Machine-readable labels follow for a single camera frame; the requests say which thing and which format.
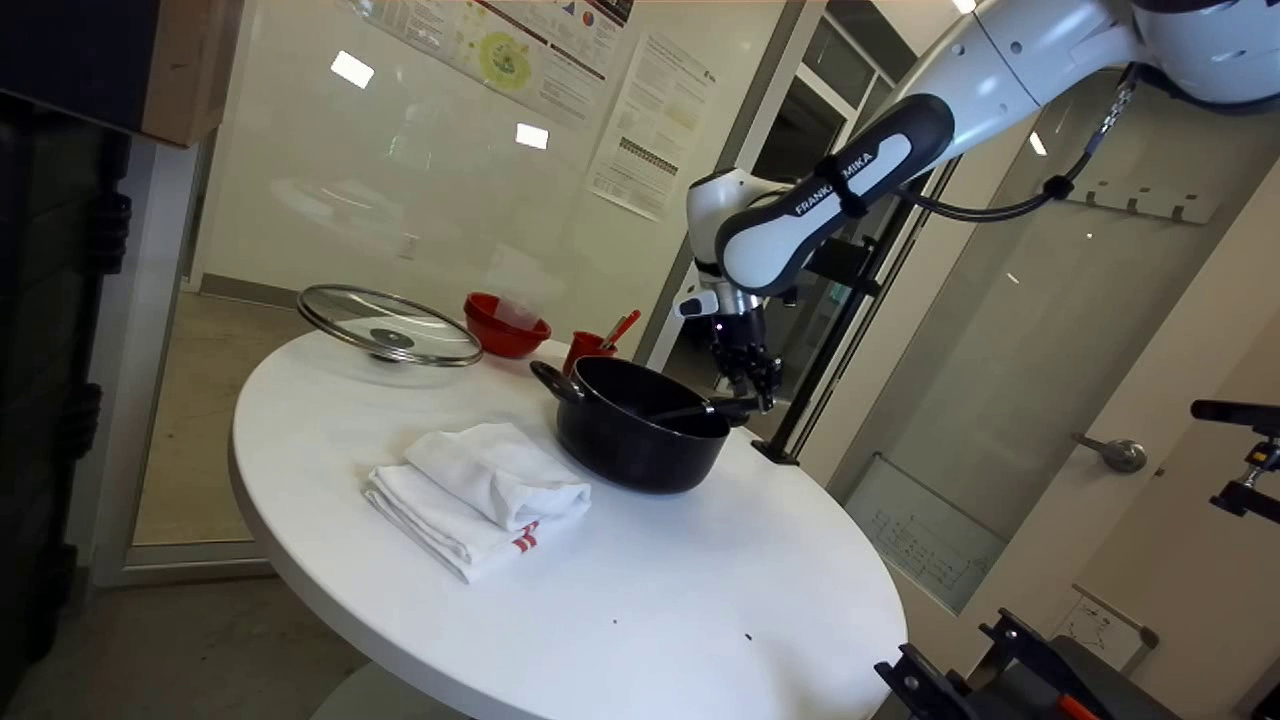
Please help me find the cardboard box with handle hole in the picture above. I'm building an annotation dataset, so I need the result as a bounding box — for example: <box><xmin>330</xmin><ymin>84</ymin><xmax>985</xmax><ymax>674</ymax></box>
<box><xmin>0</xmin><ymin>0</ymin><xmax>251</xmax><ymax>151</ymax></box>

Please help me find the silver door handle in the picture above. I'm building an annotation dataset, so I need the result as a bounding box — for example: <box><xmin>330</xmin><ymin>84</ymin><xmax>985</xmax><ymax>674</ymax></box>
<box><xmin>1077</xmin><ymin>432</ymin><xmax>1153</xmax><ymax>481</ymax></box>

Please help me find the black cooking pot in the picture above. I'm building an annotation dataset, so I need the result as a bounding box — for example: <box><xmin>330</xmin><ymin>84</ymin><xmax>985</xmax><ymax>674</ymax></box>
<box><xmin>528</xmin><ymin>352</ymin><xmax>754</xmax><ymax>497</ymax></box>

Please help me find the white towel with red mark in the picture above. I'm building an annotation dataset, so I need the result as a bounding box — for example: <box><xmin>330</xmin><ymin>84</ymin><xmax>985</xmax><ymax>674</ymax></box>
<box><xmin>357</xmin><ymin>456</ymin><xmax>591</xmax><ymax>589</ymax></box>

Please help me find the red handled utensil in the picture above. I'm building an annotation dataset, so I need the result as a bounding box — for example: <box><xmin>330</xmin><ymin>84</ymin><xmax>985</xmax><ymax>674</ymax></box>
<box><xmin>600</xmin><ymin>308</ymin><xmax>645</xmax><ymax>352</ymax></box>

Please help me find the red bowl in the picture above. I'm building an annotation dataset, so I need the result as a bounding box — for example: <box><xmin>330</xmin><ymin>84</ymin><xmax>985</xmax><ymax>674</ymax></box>
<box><xmin>461</xmin><ymin>289</ymin><xmax>554</xmax><ymax>361</ymax></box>

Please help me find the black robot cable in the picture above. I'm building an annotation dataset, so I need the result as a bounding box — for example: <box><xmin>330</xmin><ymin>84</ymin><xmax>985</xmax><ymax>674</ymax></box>
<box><xmin>914</xmin><ymin>64</ymin><xmax>1148</xmax><ymax>227</ymax></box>

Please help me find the large printed wall poster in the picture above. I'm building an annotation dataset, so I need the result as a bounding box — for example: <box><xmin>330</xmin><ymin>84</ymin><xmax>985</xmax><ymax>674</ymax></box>
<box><xmin>354</xmin><ymin>0</ymin><xmax>642</xmax><ymax>132</ymax></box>

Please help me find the white paper notice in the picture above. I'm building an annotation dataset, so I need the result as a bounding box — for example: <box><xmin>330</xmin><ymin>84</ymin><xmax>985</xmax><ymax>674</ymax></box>
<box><xmin>585</xmin><ymin>35</ymin><xmax>725</xmax><ymax>222</ymax></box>

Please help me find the red cup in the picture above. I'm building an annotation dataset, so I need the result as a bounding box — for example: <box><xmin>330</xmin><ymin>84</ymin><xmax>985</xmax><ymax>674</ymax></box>
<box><xmin>560</xmin><ymin>329</ymin><xmax>622</xmax><ymax>374</ymax></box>

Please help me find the folded white towel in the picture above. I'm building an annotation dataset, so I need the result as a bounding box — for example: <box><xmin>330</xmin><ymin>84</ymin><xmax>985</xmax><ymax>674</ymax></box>
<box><xmin>397</xmin><ymin>420</ymin><xmax>596</xmax><ymax>531</ymax></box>

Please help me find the black stereo camera bar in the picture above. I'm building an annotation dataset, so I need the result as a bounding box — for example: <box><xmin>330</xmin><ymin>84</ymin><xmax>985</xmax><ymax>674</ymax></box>
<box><xmin>796</xmin><ymin>235</ymin><xmax>887</xmax><ymax>299</ymax></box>

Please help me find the white wall plate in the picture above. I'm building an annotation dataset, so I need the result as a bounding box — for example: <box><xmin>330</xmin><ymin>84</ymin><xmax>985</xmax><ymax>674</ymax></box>
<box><xmin>1062</xmin><ymin>579</ymin><xmax>1162</xmax><ymax>670</ymax></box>

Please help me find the black equipment rack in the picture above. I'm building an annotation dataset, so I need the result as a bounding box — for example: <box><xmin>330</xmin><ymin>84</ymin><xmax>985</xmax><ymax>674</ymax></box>
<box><xmin>0</xmin><ymin>92</ymin><xmax>136</xmax><ymax>674</ymax></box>

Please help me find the white coat hook rail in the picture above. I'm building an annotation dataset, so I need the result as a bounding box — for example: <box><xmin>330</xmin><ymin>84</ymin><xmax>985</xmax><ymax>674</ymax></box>
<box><xmin>1063</xmin><ymin>177</ymin><xmax>1221</xmax><ymax>227</ymax></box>

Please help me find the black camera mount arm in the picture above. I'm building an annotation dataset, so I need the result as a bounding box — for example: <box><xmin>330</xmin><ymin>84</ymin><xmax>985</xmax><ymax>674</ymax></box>
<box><xmin>1189</xmin><ymin>396</ymin><xmax>1280</xmax><ymax>527</ymax></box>

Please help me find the glass pot lid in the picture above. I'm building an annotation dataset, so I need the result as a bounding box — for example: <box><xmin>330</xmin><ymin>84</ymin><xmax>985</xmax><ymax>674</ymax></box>
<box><xmin>294</xmin><ymin>279</ymin><xmax>490</xmax><ymax>373</ymax></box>

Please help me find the black clamp with orange handle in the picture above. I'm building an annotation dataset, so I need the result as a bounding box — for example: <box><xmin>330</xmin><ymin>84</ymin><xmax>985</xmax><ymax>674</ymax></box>
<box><xmin>872</xmin><ymin>639</ymin><xmax>977</xmax><ymax>720</ymax></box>
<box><xmin>977</xmin><ymin>607</ymin><xmax>1112</xmax><ymax>720</ymax></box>

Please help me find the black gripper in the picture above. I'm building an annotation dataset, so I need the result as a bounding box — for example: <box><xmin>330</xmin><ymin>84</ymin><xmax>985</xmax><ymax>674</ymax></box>
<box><xmin>704</xmin><ymin>308</ymin><xmax>791</xmax><ymax>413</ymax></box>

